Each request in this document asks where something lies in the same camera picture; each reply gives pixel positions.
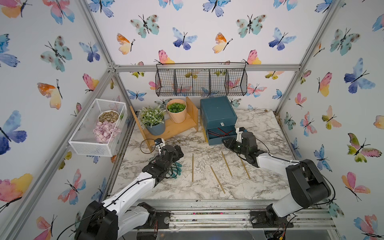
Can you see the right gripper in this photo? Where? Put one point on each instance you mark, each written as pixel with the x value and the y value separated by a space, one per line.
pixel 230 143

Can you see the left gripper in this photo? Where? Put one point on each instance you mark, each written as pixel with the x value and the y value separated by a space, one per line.
pixel 180 154

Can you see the teal top drawer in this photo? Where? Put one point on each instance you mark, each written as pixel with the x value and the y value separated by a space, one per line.
pixel 213 124

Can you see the teal drawer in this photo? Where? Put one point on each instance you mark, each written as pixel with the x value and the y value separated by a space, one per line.
pixel 218 140
pixel 213 124

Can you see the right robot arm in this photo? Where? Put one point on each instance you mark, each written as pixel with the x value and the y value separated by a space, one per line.
pixel 307 185

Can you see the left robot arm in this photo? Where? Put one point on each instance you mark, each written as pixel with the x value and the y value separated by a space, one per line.
pixel 117 215

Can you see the teal drawer cabinet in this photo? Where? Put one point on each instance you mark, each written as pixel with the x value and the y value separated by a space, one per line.
pixel 216 108

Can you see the wooden shelf stand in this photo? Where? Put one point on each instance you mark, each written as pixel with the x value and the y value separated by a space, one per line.
pixel 172 129

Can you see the blue pot white-flowered plant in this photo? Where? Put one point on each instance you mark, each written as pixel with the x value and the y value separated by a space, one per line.
pixel 153 118

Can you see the peach pot green plant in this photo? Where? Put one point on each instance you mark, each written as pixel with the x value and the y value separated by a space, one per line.
pixel 177 110

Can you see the bowl of pebbles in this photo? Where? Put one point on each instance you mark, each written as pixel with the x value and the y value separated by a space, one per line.
pixel 109 116

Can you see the pink artificial flowers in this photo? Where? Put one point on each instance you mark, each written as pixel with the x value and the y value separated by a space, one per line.
pixel 106 132

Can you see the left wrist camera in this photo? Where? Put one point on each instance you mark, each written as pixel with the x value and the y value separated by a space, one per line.
pixel 160 143

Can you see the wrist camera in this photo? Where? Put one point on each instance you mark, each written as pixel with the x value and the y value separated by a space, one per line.
pixel 160 143
pixel 239 132

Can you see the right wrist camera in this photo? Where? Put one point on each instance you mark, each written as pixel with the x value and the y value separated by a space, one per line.
pixel 239 132

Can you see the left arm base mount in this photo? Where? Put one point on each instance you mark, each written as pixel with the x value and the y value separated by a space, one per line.
pixel 156 219

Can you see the white mesh wall basket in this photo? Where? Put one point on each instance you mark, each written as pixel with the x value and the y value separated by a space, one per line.
pixel 83 140

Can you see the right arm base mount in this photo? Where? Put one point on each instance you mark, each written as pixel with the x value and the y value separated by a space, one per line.
pixel 267 219

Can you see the black wire wall basket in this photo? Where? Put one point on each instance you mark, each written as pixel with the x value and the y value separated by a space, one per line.
pixel 201 79

